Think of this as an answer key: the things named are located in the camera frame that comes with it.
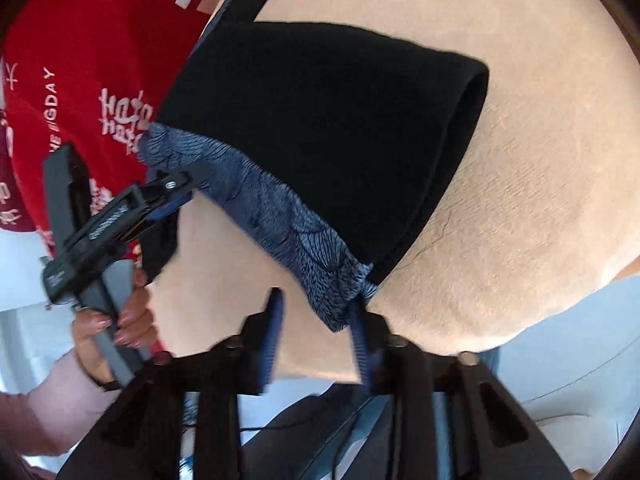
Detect person's left hand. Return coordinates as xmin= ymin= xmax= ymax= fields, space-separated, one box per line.
xmin=72 ymin=260 xmax=157 ymax=387

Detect pink sleeve left forearm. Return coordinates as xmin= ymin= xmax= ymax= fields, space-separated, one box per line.
xmin=1 ymin=350 xmax=119 ymax=479

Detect red sofa cover white characters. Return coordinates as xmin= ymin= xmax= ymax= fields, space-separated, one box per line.
xmin=1 ymin=0 xmax=220 ymax=248

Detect black pants with blue trim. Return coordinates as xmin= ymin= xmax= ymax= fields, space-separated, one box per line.
xmin=140 ymin=0 xmax=489 ymax=332

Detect peach towel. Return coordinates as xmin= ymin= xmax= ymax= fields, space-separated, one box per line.
xmin=143 ymin=0 xmax=639 ymax=382

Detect person's right jeans leg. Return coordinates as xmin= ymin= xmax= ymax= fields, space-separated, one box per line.
xmin=242 ymin=385 xmax=390 ymax=479

